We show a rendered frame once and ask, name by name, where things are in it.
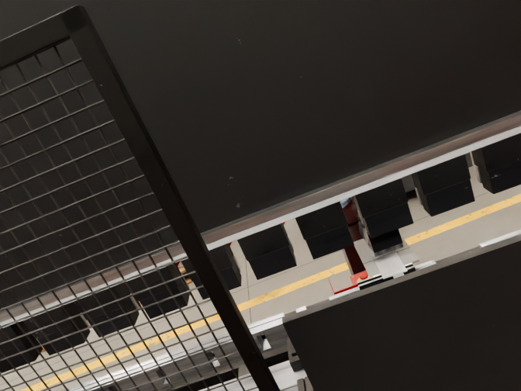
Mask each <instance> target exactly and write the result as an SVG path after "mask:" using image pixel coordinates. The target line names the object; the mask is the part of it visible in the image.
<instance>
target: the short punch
mask: <svg viewBox="0 0 521 391"><path fill-rule="evenodd" d="M367 236H368V239H369V241H370V244H371V247H372V250H373V252H374V256H375V257H377V256H379V255H382V254H386V253H388V252H390V251H394V250H397V249H399V248H401V247H403V244H402V238H401V235H400V233H399V229H397V230H393V231H392V232H389V233H386V234H383V235H381V236H378V237H375V238H372V239H371V237H370V235H369V233H368V232H367Z"/></svg>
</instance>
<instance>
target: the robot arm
mask: <svg viewBox="0 0 521 391"><path fill-rule="evenodd" d="M340 204H341V206H342V208H343V212H344V214H345V217H346V219H347V222H348V224H347V226H348V228H349V231H350V235H351V237H352V239H353V242H354V241H357V240H361V239H363V238H364V240H365V242H366V243H367V245H368V247H369V248H370V249H371V250H372V247H371V244H370V241H369V239H368V236H367V230H366V227H365V226H364V225H363V223H362V222H361V218H360V215H359V212H358V211H357V206H356V204H355V201H354V197H353V196H351V197H349V198H347V199H343V200H341V201H340Z"/></svg>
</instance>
